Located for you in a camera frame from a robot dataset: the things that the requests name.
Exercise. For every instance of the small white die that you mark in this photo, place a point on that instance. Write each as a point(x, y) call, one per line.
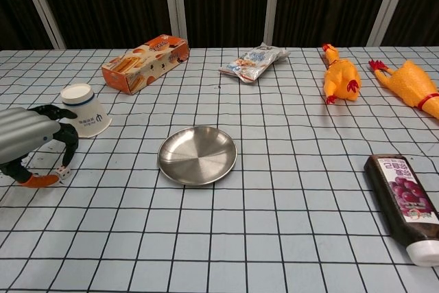
point(65, 174)

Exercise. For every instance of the orange biscuit box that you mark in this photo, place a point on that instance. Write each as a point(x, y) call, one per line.
point(144, 66)

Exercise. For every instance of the white metal frame post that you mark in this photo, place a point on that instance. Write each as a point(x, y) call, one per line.
point(41, 8)
point(276, 5)
point(389, 5)
point(173, 5)

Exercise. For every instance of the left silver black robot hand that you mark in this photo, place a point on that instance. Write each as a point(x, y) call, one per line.
point(24, 128)

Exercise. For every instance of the light blue checkered tablecloth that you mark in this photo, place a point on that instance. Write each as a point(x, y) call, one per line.
point(274, 238)

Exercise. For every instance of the dark grape sauce bottle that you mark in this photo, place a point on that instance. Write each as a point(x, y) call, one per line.
point(394, 197)

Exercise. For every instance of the yellow rubber chicken toy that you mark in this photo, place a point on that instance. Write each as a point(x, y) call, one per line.
point(341, 77)
point(408, 82)

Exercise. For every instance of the round steel plate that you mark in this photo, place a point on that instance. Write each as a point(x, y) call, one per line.
point(197, 157)

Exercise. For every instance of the white blue snack bag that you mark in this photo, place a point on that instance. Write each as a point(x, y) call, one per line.
point(252, 63)

